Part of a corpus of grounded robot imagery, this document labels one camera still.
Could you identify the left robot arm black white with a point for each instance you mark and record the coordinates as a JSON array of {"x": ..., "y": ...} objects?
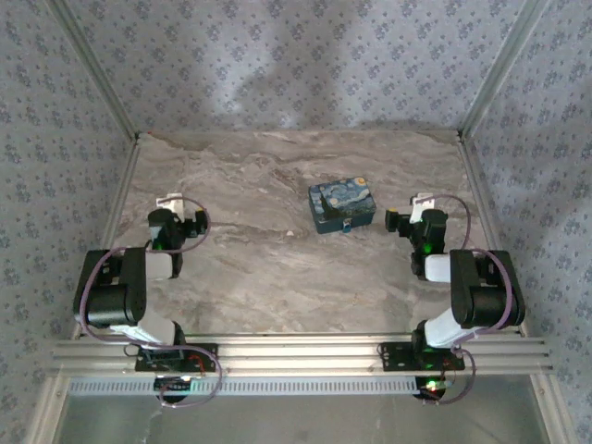
[{"x": 120, "y": 287}]

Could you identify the blue starry night print box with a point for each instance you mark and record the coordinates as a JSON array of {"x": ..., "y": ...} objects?
[{"x": 342, "y": 199}]

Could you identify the controller board with green light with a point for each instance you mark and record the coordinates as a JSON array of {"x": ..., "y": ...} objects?
[
  {"x": 178, "y": 384},
  {"x": 432, "y": 386}
]

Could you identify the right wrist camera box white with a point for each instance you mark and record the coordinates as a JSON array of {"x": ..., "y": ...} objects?
[{"x": 418, "y": 203}]

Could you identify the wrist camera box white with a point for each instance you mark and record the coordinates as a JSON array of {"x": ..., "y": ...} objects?
[
  {"x": 168, "y": 202},
  {"x": 418, "y": 203}
]

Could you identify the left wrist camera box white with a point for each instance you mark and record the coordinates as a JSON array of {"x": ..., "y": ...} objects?
[{"x": 168, "y": 202}]

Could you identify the aluminium table edge rail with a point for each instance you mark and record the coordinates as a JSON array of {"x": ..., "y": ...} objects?
[
  {"x": 121, "y": 194},
  {"x": 481, "y": 194}
]

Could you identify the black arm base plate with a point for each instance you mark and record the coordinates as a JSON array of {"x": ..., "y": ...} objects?
[
  {"x": 398, "y": 356},
  {"x": 203, "y": 358}
]

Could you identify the aluminium mounting rail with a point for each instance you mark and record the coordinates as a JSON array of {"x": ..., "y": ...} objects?
[{"x": 300, "y": 353}]

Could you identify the aluminium frame post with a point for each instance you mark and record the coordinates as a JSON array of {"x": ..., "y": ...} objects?
[
  {"x": 504, "y": 65},
  {"x": 92, "y": 65}
]

